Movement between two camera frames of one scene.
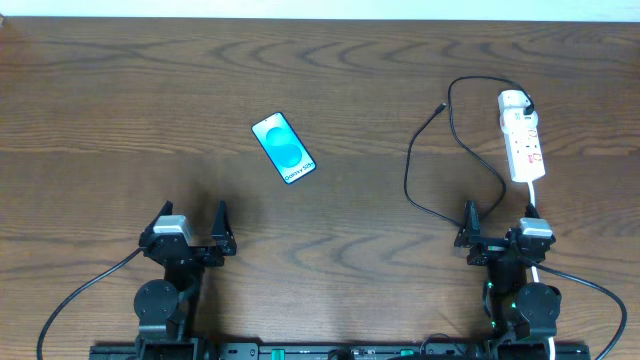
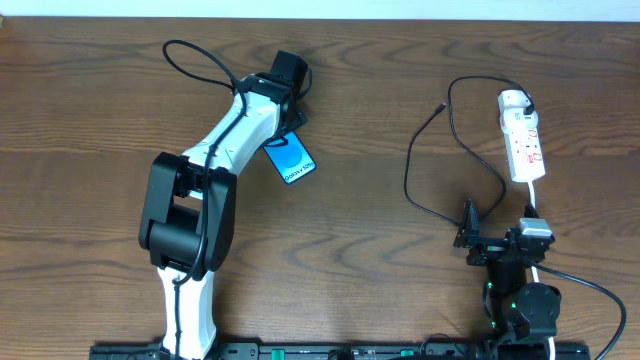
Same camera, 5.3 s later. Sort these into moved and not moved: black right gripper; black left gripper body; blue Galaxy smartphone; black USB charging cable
Moved: black left gripper body
Not moved: black right gripper; blue Galaxy smartphone; black USB charging cable
